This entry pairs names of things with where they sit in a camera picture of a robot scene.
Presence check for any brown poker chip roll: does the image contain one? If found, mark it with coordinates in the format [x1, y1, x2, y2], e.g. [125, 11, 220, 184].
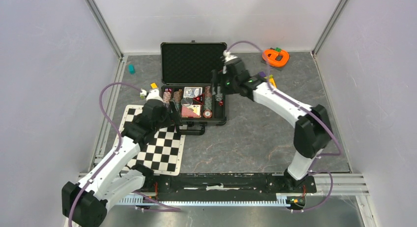
[205, 86, 212, 100]

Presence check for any clear round disc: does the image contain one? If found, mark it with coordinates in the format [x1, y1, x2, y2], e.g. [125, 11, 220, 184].
[180, 97, 193, 107]

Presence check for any grey green chip roll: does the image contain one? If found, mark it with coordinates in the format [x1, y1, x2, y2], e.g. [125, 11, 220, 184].
[215, 92, 223, 102]

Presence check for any pink brown chip roll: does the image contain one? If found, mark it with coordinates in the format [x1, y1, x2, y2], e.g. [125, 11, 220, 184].
[162, 91, 172, 104]

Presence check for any brown 100 chip roll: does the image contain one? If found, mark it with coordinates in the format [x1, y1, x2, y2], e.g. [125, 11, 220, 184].
[173, 91, 182, 104]

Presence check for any green blue chip roll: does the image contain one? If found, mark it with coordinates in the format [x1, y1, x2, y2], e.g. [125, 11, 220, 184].
[204, 98, 212, 111]

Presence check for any red white poker chip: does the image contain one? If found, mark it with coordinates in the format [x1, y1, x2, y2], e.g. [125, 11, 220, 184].
[203, 110, 212, 118]

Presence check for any black poker carrying case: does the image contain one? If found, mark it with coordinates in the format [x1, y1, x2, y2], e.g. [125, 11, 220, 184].
[160, 41, 227, 136]

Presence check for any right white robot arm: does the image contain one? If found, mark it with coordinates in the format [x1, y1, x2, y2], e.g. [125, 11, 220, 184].
[212, 51, 334, 192]

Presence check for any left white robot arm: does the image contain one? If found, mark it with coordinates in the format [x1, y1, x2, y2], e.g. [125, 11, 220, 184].
[61, 88, 174, 227]

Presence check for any red playing card deck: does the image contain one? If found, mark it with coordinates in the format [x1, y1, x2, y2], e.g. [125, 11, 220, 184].
[181, 105, 201, 118]

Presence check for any yellow toy block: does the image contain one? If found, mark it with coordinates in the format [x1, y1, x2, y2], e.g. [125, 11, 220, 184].
[150, 83, 159, 90]

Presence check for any blue playing card deck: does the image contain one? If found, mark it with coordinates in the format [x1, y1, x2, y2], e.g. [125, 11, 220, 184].
[183, 86, 203, 98]

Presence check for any yellow triangle toy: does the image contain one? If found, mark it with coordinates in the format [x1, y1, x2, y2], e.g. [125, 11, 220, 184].
[265, 75, 276, 88]

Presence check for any orange toy track piece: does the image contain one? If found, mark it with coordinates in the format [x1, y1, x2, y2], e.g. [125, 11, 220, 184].
[262, 48, 290, 68]

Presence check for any black white chessboard mat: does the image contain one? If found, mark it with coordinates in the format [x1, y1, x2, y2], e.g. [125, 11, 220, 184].
[119, 105, 186, 176]

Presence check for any teal toy block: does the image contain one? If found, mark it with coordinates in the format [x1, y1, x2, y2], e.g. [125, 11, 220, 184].
[128, 64, 136, 74]

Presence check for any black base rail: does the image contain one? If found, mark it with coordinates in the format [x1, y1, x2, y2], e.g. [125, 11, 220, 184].
[121, 173, 317, 209]

